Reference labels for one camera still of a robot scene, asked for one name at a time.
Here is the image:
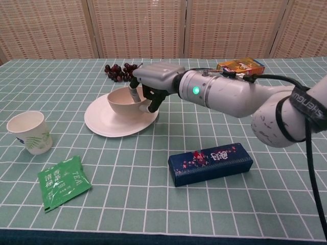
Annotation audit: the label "orange snack box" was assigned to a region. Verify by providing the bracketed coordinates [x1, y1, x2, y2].
[216, 58, 266, 77]

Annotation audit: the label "dark red grape bunch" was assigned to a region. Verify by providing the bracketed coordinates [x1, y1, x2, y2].
[104, 62, 144, 83]

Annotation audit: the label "white round plate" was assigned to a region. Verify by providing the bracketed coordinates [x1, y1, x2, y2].
[84, 93, 159, 138]

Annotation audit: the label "green grid tablecloth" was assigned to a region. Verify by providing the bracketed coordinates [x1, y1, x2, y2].
[0, 58, 327, 245]

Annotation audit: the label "woven bamboo folding screen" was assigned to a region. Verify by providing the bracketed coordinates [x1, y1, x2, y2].
[0, 0, 327, 61]

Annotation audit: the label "black printed strap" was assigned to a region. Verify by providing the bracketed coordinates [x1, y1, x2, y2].
[290, 86, 327, 134]

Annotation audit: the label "off-white bowl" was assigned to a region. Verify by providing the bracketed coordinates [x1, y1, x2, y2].
[107, 87, 151, 115]

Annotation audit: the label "white leaf-print paper cup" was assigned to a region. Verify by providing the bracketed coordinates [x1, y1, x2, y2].
[6, 111, 53, 155]

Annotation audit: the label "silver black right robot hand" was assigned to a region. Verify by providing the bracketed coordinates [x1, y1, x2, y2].
[129, 64, 186, 113]

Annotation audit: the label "dark blue floral box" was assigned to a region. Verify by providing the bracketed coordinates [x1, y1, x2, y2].
[168, 142, 253, 188]

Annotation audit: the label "green tea packet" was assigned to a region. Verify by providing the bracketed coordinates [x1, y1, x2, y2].
[37, 155, 93, 213]

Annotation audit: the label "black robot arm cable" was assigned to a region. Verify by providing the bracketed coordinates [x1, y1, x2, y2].
[189, 67, 327, 232]

